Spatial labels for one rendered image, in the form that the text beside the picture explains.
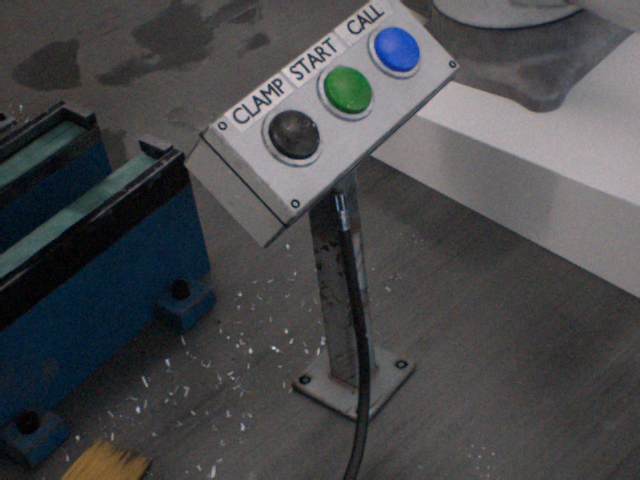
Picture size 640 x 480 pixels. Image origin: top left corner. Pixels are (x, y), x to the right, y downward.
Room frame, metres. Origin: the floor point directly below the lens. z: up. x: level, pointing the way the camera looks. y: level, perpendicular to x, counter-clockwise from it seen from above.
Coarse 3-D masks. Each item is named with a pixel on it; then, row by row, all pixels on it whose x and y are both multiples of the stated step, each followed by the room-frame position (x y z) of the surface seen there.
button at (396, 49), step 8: (384, 32) 0.56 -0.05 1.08; (392, 32) 0.56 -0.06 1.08; (400, 32) 0.56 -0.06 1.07; (376, 40) 0.55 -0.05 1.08; (384, 40) 0.55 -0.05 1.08; (392, 40) 0.55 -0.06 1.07; (400, 40) 0.55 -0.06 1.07; (408, 40) 0.55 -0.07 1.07; (376, 48) 0.55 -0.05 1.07; (384, 48) 0.54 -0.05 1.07; (392, 48) 0.55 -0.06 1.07; (400, 48) 0.55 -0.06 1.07; (408, 48) 0.55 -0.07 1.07; (416, 48) 0.55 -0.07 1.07; (384, 56) 0.54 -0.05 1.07; (392, 56) 0.54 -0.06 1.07; (400, 56) 0.54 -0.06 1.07; (408, 56) 0.54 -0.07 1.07; (416, 56) 0.55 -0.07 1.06; (384, 64) 0.54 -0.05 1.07; (392, 64) 0.54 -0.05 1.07; (400, 64) 0.54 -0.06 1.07; (408, 64) 0.54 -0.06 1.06; (416, 64) 0.54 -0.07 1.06; (400, 72) 0.54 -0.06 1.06
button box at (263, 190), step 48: (384, 0) 0.58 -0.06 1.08; (336, 48) 0.54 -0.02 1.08; (432, 48) 0.56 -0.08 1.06; (288, 96) 0.50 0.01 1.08; (384, 96) 0.52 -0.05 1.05; (432, 96) 0.54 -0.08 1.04; (240, 144) 0.47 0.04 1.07; (336, 144) 0.48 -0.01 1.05; (240, 192) 0.46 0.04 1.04; (288, 192) 0.45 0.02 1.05
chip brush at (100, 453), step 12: (96, 444) 0.49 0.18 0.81; (108, 444) 0.49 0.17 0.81; (84, 456) 0.48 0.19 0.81; (96, 456) 0.48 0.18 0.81; (108, 456) 0.48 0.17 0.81; (120, 456) 0.48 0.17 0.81; (132, 456) 0.48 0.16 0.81; (144, 456) 0.48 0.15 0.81; (72, 468) 0.47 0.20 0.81; (84, 468) 0.47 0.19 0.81; (96, 468) 0.47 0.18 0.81; (108, 468) 0.47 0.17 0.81; (120, 468) 0.47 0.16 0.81; (132, 468) 0.47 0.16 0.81; (144, 468) 0.47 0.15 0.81
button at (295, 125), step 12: (276, 120) 0.48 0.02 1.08; (288, 120) 0.48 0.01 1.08; (300, 120) 0.48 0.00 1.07; (312, 120) 0.49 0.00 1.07; (276, 132) 0.47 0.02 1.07; (288, 132) 0.47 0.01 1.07; (300, 132) 0.48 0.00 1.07; (312, 132) 0.48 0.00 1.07; (276, 144) 0.47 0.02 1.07; (288, 144) 0.47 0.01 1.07; (300, 144) 0.47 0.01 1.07; (312, 144) 0.47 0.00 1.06; (288, 156) 0.46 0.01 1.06; (300, 156) 0.46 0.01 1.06
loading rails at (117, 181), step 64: (64, 128) 0.74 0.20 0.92; (0, 192) 0.67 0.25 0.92; (64, 192) 0.70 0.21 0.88; (128, 192) 0.63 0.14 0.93; (192, 192) 0.67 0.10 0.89; (0, 256) 0.59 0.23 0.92; (64, 256) 0.58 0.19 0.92; (128, 256) 0.62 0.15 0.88; (192, 256) 0.66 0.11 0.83; (0, 320) 0.53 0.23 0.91; (64, 320) 0.56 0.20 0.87; (128, 320) 0.60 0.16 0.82; (192, 320) 0.61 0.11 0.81; (0, 384) 0.52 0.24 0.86; (64, 384) 0.55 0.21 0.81; (0, 448) 0.50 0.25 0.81
